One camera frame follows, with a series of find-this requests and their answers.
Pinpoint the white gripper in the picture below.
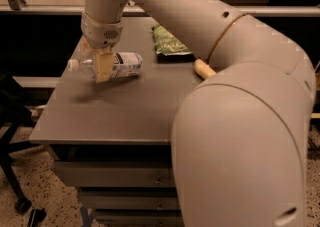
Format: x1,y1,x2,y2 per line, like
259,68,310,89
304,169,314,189
80,12,123,83

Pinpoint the clear plastic water bottle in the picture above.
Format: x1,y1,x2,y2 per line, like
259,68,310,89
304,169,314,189
67,52,143,83

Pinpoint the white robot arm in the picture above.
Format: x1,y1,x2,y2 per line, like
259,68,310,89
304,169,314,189
133,0,316,227

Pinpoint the green chip bag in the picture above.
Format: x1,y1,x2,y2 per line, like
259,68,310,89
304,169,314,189
152,24,192,56

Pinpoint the grey drawer cabinet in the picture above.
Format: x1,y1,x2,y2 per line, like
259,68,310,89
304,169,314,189
29,15,214,227

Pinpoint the black office chair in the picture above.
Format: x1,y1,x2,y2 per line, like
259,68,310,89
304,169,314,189
0,73,35,215

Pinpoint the yellow sponge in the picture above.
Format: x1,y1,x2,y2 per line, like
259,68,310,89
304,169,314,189
194,59,216,79

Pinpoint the top grey drawer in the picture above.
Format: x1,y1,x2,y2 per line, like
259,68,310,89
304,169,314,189
53,162,175,188

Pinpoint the grey drawer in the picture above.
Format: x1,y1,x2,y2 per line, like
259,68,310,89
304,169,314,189
78,188,180,211
94,210,184,227
53,162,175,188

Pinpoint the middle grey drawer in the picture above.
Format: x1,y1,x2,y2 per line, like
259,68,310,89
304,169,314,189
78,188,180,211

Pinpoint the bottom grey drawer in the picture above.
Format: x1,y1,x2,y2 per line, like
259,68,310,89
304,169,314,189
94,210,184,227

